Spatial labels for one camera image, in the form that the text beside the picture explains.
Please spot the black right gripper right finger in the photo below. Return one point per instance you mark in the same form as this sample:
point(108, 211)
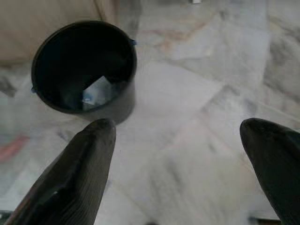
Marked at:
point(276, 164)

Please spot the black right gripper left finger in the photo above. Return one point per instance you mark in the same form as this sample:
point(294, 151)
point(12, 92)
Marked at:
point(77, 175)

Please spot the white paper packet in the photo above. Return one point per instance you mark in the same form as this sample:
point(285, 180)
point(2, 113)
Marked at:
point(96, 93)

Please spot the black round rubbish bin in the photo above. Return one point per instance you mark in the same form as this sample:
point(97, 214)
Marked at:
point(70, 58)

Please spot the beige wooden furniture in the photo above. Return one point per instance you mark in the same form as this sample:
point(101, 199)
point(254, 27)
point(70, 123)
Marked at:
point(47, 28)

